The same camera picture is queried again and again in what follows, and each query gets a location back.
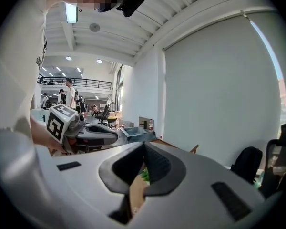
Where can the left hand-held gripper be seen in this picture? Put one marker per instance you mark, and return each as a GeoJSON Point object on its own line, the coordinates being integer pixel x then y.
{"type": "Point", "coordinates": [56, 125]}

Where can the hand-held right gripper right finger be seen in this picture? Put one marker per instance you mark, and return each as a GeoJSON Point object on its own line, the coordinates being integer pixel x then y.
{"type": "Point", "coordinates": [200, 194]}

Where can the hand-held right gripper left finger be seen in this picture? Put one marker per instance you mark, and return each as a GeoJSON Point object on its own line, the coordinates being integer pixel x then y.
{"type": "Point", "coordinates": [85, 180]}

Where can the person's left forearm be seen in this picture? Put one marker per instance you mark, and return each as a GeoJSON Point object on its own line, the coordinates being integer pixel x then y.
{"type": "Point", "coordinates": [41, 135]}

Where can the office chair yellow seat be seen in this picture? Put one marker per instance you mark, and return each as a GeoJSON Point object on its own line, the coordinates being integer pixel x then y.
{"type": "Point", "coordinates": [112, 120]}

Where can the black office chair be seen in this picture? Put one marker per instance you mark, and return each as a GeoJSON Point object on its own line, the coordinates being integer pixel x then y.
{"type": "Point", "coordinates": [281, 170]}
{"type": "Point", "coordinates": [105, 112]}

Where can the brown cardboard box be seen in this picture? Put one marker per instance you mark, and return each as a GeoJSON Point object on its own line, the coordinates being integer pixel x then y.
{"type": "Point", "coordinates": [141, 120]}

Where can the wooden cart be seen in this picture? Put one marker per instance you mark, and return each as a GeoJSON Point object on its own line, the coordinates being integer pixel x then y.
{"type": "Point", "coordinates": [194, 149]}

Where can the tall side window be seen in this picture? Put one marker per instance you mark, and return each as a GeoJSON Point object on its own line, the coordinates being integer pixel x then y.
{"type": "Point", "coordinates": [119, 89]}

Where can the red-capped clear bottle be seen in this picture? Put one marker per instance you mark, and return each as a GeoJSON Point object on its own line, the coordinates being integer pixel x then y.
{"type": "Point", "coordinates": [151, 125]}

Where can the black backpack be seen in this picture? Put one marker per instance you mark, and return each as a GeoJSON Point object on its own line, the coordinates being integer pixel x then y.
{"type": "Point", "coordinates": [246, 163]}

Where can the black balcony railing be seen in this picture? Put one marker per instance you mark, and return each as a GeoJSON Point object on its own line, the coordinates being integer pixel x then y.
{"type": "Point", "coordinates": [90, 80]}

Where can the green plant white pot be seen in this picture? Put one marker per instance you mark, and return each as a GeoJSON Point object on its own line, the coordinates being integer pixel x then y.
{"type": "Point", "coordinates": [146, 174]}

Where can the round smoke detector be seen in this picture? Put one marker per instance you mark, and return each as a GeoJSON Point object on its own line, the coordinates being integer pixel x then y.
{"type": "Point", "coordinates": [94, 27]}

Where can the wide gray roller blind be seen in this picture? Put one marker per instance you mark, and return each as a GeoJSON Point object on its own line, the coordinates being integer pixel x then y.
{"type": "Point", "coordinates": [217, 80]}

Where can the person's cream T-shirt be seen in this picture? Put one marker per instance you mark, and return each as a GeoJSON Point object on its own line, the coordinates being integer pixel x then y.
{"type": "Point", "coordinates": [14, 56]}

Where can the rectangular ceiling light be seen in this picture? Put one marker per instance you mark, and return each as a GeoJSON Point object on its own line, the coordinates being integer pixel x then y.
{"type": "Point", "coordinates": [71, 13]}

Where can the black head camera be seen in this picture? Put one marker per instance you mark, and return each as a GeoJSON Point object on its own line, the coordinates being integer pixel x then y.
{"type": "Point", "coordinates": [133, 3]}

